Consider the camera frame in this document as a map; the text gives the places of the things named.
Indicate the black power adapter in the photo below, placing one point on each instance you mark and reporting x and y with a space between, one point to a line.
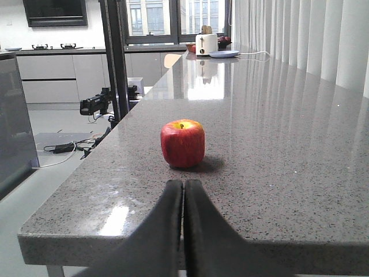
61 148

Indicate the bowl of red fruit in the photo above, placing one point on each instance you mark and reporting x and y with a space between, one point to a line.
223 42

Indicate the black range hood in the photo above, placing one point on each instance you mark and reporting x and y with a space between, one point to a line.
55 13

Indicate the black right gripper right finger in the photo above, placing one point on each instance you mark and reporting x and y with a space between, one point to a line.
212 247

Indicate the red yellow apple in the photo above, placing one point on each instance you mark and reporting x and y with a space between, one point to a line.
183 143

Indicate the black mobile robot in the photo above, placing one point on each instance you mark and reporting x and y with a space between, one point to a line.
118 92

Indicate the white toaster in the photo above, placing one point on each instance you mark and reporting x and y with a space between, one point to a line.
205 44

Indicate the white sheer curtain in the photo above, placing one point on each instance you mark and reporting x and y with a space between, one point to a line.
325 38

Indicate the light blue plate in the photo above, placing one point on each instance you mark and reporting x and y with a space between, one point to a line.
224 54

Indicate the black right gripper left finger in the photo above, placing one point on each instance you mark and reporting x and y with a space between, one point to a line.
152 250

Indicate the grey kitchen cabinets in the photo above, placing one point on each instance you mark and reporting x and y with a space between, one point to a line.
68 76

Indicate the grey panel cabinet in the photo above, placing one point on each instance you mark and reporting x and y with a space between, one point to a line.
18 151

